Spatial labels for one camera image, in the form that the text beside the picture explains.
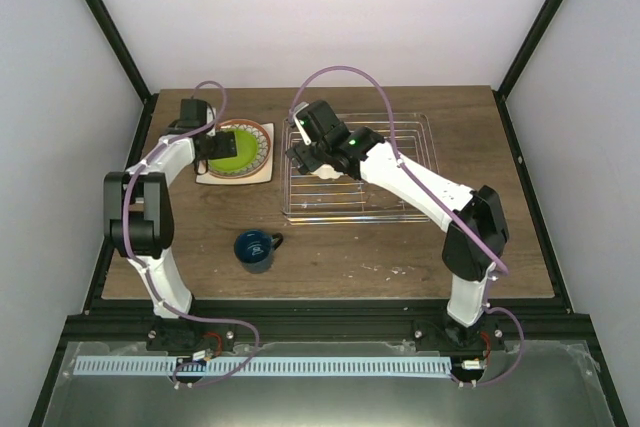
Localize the light blue slotted cable duct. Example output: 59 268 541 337
72 355 452 379

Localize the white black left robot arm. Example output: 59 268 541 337
103 98 237 351

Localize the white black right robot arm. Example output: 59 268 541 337
286 101 509 350

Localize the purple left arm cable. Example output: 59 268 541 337
122 80 261 391

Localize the wire dish rack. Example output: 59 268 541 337
280 113 438 225

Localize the dark blue mug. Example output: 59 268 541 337
233 230 284 274

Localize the left black frame post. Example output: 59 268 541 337
84 0 152 103

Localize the white scalloped bowl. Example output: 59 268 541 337
312 164 342 180

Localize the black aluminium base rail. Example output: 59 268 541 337
61 298 596 342

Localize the green plate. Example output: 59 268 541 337
209 129 258 175

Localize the black frame post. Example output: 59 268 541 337
497 0 596 98
84 0 152 103

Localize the square bird pattern plate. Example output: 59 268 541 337
195 123 275 185

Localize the right black frame post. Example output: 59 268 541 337
497 0 596 98

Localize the floral orange rimmed plate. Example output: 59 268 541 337
198 119 272 179

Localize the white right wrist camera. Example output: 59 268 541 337
292 102 311 145

